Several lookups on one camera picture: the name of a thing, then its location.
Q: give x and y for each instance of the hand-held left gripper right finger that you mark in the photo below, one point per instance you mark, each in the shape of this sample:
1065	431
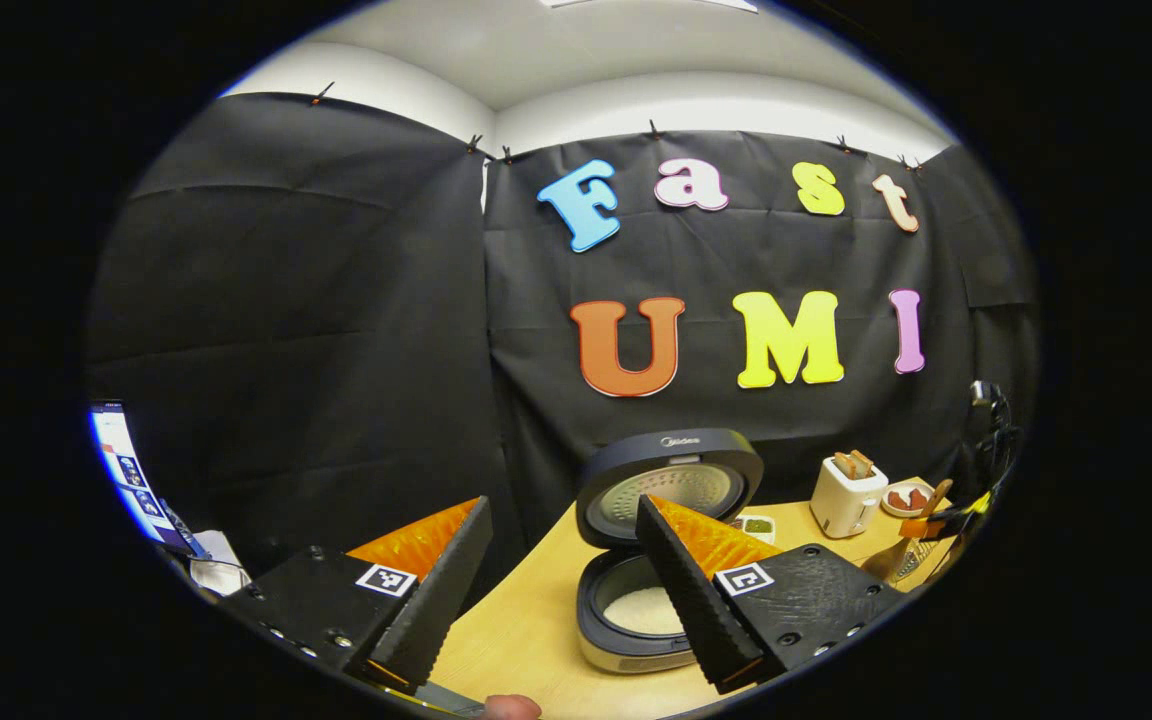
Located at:
686	590

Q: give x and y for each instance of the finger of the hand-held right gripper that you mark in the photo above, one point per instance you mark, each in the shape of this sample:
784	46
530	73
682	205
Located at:
946	520

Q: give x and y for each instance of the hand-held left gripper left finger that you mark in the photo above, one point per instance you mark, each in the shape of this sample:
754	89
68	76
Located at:
436	600

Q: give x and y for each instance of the wooden spoon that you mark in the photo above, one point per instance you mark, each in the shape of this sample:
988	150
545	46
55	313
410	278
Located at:
936	495

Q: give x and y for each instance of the black rice cooker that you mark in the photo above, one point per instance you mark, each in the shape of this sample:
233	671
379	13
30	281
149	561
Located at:
681	455

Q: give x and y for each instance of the small plate of red food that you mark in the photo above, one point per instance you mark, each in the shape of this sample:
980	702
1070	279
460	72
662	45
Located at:
904	498

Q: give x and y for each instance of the white divided dish of beans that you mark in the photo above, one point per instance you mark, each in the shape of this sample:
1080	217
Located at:
756	527

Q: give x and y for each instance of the toast slice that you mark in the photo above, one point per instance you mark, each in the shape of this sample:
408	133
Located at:
861	462
844	466

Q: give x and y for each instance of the white toaster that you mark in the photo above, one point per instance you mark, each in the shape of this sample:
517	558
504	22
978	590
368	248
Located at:
841	505

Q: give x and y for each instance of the black backdrop cloth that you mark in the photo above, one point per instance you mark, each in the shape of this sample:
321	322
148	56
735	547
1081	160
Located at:
286	330

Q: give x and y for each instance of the computer monitor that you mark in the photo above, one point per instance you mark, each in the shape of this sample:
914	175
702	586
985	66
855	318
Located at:
131	470

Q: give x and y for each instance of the long ceiling light panel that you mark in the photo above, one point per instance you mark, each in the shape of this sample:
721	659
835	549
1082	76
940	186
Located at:
651	4

